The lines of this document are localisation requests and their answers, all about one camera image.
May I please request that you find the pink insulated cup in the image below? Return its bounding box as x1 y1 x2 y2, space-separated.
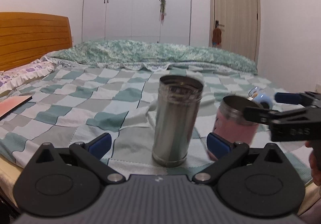
209 95 262 160

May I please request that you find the tall stainless steel cup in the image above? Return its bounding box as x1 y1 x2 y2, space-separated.
152 75 203 167

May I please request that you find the light blue cup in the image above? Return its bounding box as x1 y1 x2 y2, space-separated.
248 87 273 109

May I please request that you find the green checkered bed blanket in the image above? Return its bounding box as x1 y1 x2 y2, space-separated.
0 64 314 185

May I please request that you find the pink book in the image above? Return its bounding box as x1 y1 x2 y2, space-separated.
0 96 32 120

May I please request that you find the purple floral pillow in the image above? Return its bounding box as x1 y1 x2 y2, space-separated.
1 59 56 97

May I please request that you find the green floral duvet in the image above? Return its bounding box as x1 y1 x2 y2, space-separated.
43 40 257 75

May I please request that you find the beige wooden door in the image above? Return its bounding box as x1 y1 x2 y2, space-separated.
209 0 261 62

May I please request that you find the orange wooden headboard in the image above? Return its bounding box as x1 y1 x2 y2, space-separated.
0 12 72 71

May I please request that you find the hanging green plant decoration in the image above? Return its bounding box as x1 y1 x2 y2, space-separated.
160 0 166 24

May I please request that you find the white wardrobe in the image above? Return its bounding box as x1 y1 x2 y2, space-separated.
82 0 192 45

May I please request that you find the brown bag on door handle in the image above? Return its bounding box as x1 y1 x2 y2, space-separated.
212 20 225 47

